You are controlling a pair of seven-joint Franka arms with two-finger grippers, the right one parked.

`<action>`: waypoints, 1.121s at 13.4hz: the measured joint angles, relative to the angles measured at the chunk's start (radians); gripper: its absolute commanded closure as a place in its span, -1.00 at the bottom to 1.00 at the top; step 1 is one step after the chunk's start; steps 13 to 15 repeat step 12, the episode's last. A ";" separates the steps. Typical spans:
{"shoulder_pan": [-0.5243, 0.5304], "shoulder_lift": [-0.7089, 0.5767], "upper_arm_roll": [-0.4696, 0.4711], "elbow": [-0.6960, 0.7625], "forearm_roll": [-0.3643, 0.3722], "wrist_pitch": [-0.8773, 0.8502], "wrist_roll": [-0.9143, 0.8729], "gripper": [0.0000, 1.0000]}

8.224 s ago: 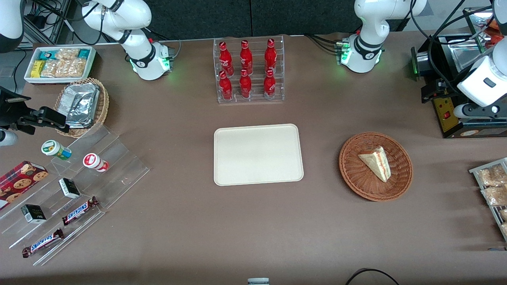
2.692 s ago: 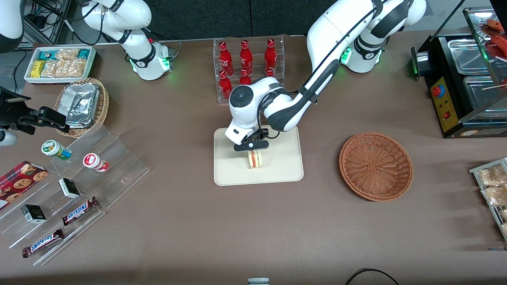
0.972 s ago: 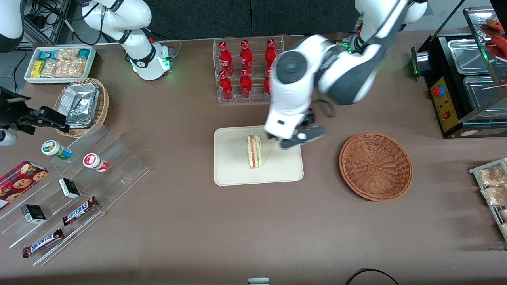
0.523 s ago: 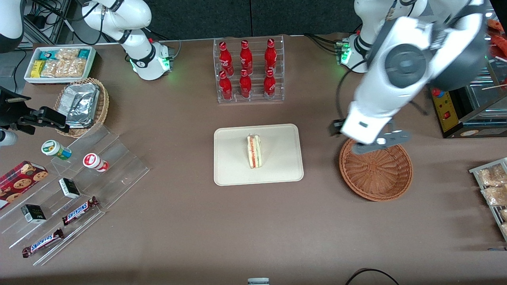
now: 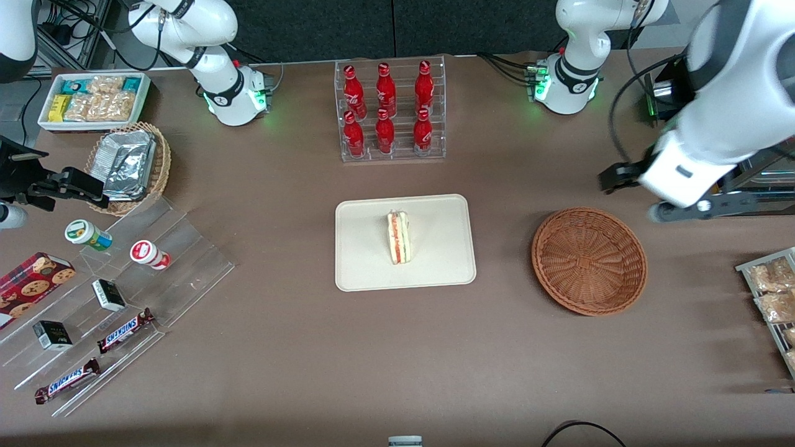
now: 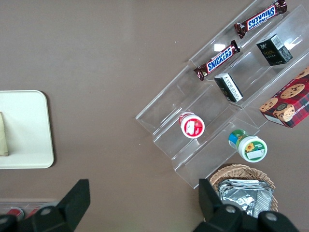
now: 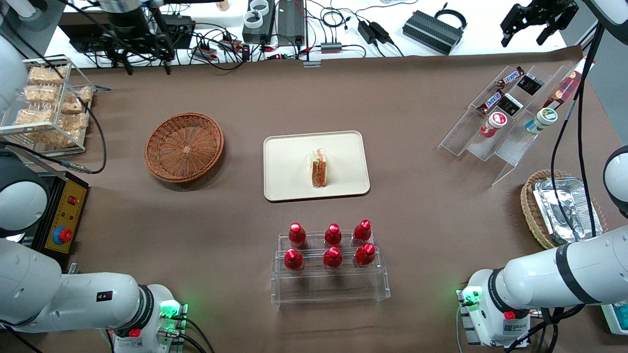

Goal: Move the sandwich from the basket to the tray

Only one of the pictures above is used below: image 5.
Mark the Snickers chocolate bar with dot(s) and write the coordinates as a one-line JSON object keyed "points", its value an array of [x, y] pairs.
{"points": [[122, 332], [65, 382]]}

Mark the small dark flat object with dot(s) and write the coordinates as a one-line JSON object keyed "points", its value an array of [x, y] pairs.
{"points": [[779, 392]]}

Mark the small white grey object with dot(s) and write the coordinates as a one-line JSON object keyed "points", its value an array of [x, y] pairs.
{"points": [[405, 442]]}

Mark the tray of packaged pastries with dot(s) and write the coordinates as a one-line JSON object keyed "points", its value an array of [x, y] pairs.
{"points": [[743, 268]]}

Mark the red lid cup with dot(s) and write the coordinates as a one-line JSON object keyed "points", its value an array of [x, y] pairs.
{"points": [[144, 252]]}

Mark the white plastic snack bin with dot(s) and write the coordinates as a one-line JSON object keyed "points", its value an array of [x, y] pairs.
{"points": [[93, 126]]}

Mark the yellow snack pack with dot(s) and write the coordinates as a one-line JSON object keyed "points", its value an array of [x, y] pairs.
{"points": [[59, 108]]}

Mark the aluminium frame post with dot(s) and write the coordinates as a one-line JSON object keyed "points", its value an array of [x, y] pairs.
{"points": [[96, 28]]}

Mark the clear bag of snacks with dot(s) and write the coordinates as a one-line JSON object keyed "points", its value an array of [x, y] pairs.
{"points": [[779, 307], [773, 276], [790, 336], [791, 360]]}

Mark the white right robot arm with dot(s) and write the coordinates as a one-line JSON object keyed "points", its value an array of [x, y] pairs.
{"points": [[217, 68]]}

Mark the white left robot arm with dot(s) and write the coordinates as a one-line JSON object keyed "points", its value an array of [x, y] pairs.
{"points": [[733, 93]]}

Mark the large brown wicker basket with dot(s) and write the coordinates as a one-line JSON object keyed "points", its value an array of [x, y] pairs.
{"points": [[590, 261]]}

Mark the black food warmer appliance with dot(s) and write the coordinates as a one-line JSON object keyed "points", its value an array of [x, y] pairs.
{"points": [[770, 205]]}

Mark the red cookie box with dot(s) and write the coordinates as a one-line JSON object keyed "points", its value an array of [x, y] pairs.
{"points": [[31, 285]]}

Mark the silver foil packet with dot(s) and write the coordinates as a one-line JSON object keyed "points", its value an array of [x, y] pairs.
{"points": [[127, 164]]}

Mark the teal snack pack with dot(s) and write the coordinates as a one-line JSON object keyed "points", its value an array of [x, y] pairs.
{"points": [[74, 85], [131, 84]]}

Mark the clear acrylic bottle rack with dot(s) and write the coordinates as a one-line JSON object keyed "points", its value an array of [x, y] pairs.
{"points": [[371, 146]]}

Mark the cream plastic tray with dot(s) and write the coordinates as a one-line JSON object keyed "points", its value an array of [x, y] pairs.
{"points": [[366, 248]]}

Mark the small black white box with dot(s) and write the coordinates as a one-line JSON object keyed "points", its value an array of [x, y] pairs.
{"points": [[109, 295], [53, 335]]}

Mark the green lid cup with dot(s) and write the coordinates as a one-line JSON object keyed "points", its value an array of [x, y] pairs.
{"points": [[81, 231]]}

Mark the red cola bottle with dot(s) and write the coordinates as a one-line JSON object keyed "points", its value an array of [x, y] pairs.
{"points": [[386, 92], [423, 133], [385, 133], [355, 93], [425, 90], [354, 138]]}

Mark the clear acrylic stepped display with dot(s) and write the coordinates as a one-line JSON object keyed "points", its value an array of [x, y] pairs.
{"points": [[186, 248]]}

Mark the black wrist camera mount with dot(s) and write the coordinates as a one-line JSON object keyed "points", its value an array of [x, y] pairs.
{"points": [[18, 167]]}

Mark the triangle sandwich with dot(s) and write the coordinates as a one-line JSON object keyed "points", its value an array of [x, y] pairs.
{"points": [[399, 239]]}

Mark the small tan wicker basket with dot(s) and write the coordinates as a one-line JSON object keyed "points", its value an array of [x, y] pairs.
{"points": [[160, 167]]}

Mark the clear nut snack bag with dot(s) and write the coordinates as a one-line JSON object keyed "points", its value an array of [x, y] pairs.
{"points": [[81, 108], [117, 107], [105, 85]]}

